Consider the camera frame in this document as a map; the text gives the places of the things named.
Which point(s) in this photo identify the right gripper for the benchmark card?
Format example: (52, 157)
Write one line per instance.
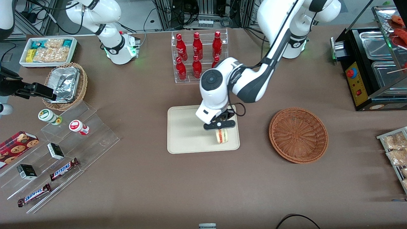
(9, 86)

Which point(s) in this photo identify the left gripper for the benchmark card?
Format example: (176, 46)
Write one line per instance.
(228, 115)

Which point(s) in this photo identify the triangular sandwich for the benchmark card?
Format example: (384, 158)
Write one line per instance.
(222, 136)

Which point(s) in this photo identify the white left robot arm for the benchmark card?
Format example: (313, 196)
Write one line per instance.
(251, 82)

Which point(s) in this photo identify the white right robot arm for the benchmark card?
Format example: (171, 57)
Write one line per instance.
(111, 44)

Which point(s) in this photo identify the silver foil tray stack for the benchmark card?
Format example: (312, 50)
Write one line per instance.
(65, 84)

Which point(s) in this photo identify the cream plastic tray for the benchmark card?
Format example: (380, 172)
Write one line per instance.
(187, 133)

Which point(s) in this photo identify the light tan wicker basket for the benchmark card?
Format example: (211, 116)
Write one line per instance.
(83, 86)

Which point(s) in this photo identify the brown round wicker basket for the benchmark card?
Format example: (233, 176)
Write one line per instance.
(299, 135)

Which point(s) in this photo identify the tray of wrapped pastries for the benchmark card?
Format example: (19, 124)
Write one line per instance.
(397, 171)

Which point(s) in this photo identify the green lid yogurt cup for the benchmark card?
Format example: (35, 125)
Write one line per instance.
(47, 115)

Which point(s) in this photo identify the white rectangular snack bin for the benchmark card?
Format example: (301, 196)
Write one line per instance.
(24, 63)

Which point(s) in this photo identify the yellow snack packet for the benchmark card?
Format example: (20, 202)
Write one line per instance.
(30, 55)

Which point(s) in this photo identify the large clear cracker bag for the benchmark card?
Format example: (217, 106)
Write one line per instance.
(51, 54)

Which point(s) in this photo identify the teal snack packet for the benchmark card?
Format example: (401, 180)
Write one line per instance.
(67, 43)
(37, 44)

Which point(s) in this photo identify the small clear cracker bag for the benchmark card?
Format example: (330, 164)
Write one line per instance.
(54, 43)

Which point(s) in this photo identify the red lid yogurt cup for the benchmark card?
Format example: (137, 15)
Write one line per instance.
(76, 126)

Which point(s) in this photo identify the red cookie box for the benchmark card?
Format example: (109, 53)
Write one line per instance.
(17, 146)

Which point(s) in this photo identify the clear acrylic bottle rack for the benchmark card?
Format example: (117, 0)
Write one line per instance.
(190, 79)

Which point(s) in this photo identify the small black box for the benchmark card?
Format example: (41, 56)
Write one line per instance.
(26, 171)
(56, 151)

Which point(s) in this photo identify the red cola bottle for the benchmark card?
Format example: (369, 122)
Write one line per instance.
(181, 47)
(217, 46)
(181, 70)
(215, 62)
(197, 47)
(196, 69)

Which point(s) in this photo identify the clear acrylic stepped stand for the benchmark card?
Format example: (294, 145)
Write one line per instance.
(95, 140)

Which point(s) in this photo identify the brown snickers bar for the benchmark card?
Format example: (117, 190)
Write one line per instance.
(34, 194)
(63, 169)

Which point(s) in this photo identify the small grey box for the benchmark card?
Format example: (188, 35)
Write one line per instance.
(207, 226)

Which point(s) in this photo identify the white power strip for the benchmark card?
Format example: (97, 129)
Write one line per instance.
(205, 23)

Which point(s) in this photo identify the black food warmer cabinet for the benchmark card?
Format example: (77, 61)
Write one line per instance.
(357, 86)

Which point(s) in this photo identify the clear bag of crackers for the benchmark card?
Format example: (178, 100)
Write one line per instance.
(397, 157)
(394, 141)
(404, 172)

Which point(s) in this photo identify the steel food pan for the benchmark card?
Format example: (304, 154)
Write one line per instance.
(386, 74)
(376, 46)

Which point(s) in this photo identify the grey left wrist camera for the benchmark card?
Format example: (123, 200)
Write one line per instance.
(222, 124)

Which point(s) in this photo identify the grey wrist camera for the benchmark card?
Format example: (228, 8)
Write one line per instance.
(222, 124)
(4, 109)

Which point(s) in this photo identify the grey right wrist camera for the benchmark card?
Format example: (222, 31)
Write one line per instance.
(4, 109)

